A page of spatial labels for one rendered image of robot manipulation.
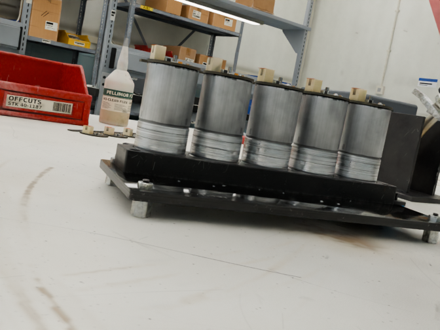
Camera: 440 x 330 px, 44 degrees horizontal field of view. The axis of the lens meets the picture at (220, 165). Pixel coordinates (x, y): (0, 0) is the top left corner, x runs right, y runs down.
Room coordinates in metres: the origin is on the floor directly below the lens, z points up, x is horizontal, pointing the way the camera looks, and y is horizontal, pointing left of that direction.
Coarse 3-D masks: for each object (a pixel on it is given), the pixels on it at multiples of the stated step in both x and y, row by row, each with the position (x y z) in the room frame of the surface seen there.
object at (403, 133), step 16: (416, 96) 0.45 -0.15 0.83; (432, 112) 0.44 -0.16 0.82; (400, 128) 0.45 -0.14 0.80; (416, 128) 0.44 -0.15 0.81; (432, 128) 0.47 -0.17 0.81; (384, 144) 0.46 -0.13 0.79; (400, 144) 0.45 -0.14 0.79; (416, 144) 0.44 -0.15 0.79; (432, 144) 0.46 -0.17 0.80; (384, 160) 0.46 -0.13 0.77; (400, 160) 0.45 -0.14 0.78; (416, 160) 0.47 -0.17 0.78; (432, 160) 0.46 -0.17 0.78; (384, 176) 0.46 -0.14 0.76; (400, 176) 0.45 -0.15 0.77; (416, 176) 0.47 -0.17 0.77; (432, 176) 0.46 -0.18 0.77; (400, 192) 0.43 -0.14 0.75; (416, 192) 0.45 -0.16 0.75; (432, 192) 0.46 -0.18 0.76
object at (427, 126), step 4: (436, 104) 0.44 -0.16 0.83; (428, 116) 0.45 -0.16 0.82; (432, 116) 0.45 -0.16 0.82; (428, 120) 0.45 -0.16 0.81; (432, 120) 0.45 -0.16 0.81; (436, 120) 0.45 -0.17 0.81; (424, 124) 0.45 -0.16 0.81; (428, 124) 0.45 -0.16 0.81; (432, 124) 0.45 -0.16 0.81; (424, 128) 0.45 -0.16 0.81; (428, 128) 0.45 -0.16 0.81; (424, 132) 0.45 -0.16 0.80
